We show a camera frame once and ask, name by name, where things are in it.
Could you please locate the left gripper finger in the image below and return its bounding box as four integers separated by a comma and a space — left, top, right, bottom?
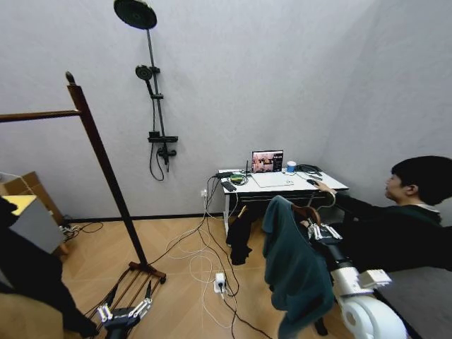
97, 283, 119, 323
131, 280, 153, 319

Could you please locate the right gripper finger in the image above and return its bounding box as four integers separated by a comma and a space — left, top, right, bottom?
301, 219, 321, 241
319, 226, 343, 242

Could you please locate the wooden clothes hanger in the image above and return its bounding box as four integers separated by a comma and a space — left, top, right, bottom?
290, 190, 337, 224

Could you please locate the dark green garment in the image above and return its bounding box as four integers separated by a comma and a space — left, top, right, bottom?
261, 195, 335, 339

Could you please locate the black garment under desk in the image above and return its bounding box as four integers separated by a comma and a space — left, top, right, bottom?
225, 207, 264, 267

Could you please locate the large black garment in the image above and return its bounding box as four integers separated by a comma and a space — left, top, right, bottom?
0, 196, 100, 339

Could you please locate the white desk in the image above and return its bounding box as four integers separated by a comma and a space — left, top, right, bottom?
218, 167, 350, 238

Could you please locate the person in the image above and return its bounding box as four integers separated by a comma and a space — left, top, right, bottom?
307, 155, 452, 273

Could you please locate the open white laptop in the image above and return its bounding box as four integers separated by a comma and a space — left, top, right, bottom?
251, 149, 296, 189

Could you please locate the grey cabinet with yellow top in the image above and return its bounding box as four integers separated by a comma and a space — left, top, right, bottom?
6, 194, 66, 263

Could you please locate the dark wooden clothes rack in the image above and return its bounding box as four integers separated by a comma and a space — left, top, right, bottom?
0, 71, 167, 335

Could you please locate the brown cardboard box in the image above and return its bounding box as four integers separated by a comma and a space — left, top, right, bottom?
0, 171, 65, 227

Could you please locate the black shower faucet with shelf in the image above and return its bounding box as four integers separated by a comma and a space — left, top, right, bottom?
147, 131, 179, 173

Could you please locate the black shower riser pipe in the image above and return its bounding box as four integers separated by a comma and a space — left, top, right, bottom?
145, 28, 167, 139

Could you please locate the black hand shower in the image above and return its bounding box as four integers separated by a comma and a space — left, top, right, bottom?
134, 64, 157, 98

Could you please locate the black round rain shower head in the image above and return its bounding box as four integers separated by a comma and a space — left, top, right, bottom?
113, 0, 158, 30

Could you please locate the black cable bundle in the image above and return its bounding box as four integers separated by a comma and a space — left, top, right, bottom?
295, 163, 324, 182

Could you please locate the white floor cable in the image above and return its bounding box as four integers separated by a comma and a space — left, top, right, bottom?
165, 196, 242, 298

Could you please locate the long black floor cable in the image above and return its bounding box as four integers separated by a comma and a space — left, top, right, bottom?
197, 225, 273, 339

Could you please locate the black shower hose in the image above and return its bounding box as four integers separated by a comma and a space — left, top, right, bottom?
148, 94, 167, 182

